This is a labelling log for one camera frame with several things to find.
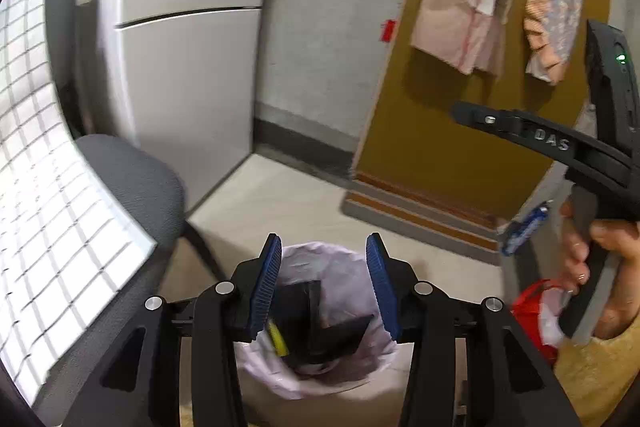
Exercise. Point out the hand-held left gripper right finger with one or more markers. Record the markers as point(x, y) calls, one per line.
point(382, 287)

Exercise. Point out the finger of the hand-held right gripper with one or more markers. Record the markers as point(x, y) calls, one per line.
point(525, 129)

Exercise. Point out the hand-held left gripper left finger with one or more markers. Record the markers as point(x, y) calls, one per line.
point(265, 287)

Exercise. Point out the black foam piece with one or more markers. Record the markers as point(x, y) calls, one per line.
point(300, 307)

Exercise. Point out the bin with pink liner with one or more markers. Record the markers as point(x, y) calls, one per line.
point(350, 372)

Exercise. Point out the person's right hand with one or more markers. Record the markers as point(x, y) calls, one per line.
point(622, 239)

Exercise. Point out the brown door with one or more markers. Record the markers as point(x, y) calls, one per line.
point(440, 132)

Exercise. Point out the blue packet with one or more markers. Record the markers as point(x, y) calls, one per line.
point(525, 227)

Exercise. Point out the red plastic bag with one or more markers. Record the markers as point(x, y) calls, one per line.
point(530, 312)

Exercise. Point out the red door tag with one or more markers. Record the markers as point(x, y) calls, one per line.
point(388, 31)

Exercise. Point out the grey fabric sofa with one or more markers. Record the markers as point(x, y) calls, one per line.
point(130, 177)

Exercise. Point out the white cabinet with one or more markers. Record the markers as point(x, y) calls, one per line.
point(190, 82)

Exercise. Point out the grey chair with checked cover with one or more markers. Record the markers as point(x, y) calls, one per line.
point(50, 207)

